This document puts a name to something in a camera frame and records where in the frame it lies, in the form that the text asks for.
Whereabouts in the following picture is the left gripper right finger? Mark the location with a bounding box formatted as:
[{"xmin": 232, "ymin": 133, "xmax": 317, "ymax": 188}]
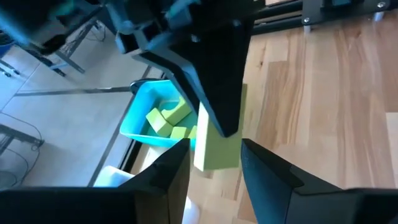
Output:
[{"xmin": 241, "ymin": 138, "xmax": 398, "ymax": 224}]

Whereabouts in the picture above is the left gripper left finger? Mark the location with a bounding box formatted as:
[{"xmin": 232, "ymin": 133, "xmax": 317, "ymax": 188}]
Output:
[{"xmin": 0, "ymin": 138, "xmax": 191, "ymax": 224}]

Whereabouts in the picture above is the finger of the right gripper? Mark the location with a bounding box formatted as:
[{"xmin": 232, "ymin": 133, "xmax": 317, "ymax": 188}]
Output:
[{"xmin": 133, "ymin": 23, "xmax": 249, "ymax": 138}]

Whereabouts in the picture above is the teal plastic bin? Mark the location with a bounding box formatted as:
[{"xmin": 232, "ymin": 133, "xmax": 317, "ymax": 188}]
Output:
[{"xmin": 119, "ymin": 79, "xmax": 200, "ymax": 152}]

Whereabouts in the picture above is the green arch block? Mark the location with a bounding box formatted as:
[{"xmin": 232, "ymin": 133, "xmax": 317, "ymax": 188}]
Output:
[{"xmin": 160, "ymin": 96, "xmax": 193, "ymax": 127}]

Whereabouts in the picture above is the blue-grey metal table frame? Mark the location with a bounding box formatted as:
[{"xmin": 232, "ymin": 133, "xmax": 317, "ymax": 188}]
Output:
[{"xmin": 0, "ymin": 18, "xmax": 105, "ymax": 78}]

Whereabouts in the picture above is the large green block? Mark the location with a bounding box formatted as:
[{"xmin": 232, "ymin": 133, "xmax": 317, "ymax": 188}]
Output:
[{"xmin": 193, "ymin": 83, "xmax": 249, "ymax": 172}]

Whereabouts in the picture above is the green rectangular block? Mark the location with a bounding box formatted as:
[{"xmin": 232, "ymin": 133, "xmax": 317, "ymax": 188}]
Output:
[{"xmin": 145, "ymin": 107, "xmax": 174, "ymax": 138}]

